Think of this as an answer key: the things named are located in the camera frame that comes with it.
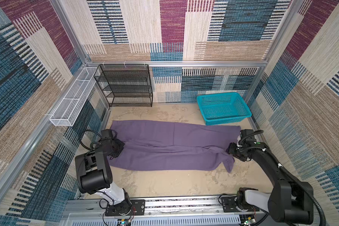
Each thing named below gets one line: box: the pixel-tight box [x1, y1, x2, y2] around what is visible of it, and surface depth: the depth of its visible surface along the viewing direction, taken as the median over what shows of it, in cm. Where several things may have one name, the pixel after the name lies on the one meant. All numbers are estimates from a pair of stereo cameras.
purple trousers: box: [107, 120, 242, 174], surface depth 96 cm
